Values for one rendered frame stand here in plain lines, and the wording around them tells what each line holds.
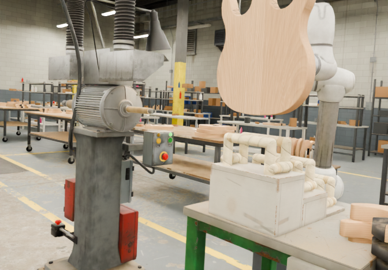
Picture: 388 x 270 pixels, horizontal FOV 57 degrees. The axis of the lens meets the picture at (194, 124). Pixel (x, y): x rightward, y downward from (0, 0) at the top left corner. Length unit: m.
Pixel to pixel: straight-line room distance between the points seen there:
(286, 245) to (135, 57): 1.02
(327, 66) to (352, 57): 11.72
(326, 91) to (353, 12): 11.51
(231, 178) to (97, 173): 1.09
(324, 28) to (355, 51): 11.70
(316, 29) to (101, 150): 1.29
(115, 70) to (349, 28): 11.98
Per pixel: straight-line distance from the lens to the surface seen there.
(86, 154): 2.10
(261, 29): 1.15
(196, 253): 1.34
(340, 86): 1.97
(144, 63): 1.66
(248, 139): 1.11
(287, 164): 1.13
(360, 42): 13.12
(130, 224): 2.27
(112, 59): 1.78
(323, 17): 1.44
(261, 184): 1.08
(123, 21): 1.81
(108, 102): 1.89
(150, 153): 2.08
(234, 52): 1.21
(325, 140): 2.05
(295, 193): 1.14
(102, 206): 2.15
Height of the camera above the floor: 1.31
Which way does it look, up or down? 4 degrees down
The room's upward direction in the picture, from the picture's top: 3 degrees clockwise
